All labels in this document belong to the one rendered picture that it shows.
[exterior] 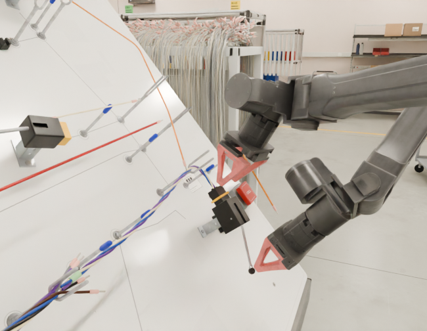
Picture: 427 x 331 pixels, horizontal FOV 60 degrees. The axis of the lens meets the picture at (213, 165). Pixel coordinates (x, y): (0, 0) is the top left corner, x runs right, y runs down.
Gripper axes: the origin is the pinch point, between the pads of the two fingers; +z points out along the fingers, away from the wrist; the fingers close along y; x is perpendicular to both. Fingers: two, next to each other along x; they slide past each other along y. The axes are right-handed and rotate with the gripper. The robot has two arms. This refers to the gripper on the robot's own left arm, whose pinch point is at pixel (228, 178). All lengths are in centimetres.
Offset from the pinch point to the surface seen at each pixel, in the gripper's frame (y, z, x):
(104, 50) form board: 2.0, -6.1, -40.6
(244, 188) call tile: -17.4, 7.0, -1.6
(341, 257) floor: -202, 83, 29
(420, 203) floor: -336, 45, 55
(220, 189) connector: 0.5, 2.6, -0.1
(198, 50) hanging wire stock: -49, -9, -53
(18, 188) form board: 33.9, 5.6, -12.7
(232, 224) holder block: 2.3, 5.8, 6.3
